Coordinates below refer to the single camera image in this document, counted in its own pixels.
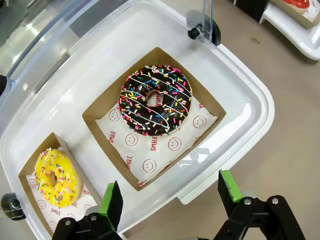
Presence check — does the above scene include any chocolate donut with colourful sprinkles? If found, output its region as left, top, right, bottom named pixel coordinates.
left=117, top=64, right=193, bottom=137

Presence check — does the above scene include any brown cardboard donut box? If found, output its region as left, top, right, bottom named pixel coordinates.
left=269, top=0, right=320, bottom=30
left=17, top=132, right=103, bottom=237

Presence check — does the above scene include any clear display case lid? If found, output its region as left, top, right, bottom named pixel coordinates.
left=0, top=0, right=216, bottom=121

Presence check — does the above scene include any white smiley paper liner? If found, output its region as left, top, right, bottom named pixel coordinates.
left=26, top=174, right=101, bottom=233
left=94, top=99, right=220, bottom=188
left=302, top=0, right=320, bottom=25

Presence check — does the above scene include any red glazed donut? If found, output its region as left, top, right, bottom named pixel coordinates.
left=282, top=0, right=311, bottom=10

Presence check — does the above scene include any chocolate sprinkled donut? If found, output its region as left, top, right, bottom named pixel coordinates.
left=81, top=46, right=227, bottom=192

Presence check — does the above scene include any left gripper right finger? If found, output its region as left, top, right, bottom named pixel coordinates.
left=212, top=169, right=307, bottom=240

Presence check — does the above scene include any white display case tray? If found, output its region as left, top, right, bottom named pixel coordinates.
left=0, top=0, right=276, bottom=240
left=258, top=0, right=320, bottom=61

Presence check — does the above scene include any yellow glazed sprinkle donut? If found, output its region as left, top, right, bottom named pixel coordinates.
left=34, top=147, right=83, bottom=208

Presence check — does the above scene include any black lid hinge knob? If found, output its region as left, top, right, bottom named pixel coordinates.
left=0, top=192, right=27, bottom=221
left=186, top=9, right=222, bottom=47

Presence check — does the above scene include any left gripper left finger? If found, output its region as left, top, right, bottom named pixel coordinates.
left=51, top=180, right=124, bottom=240

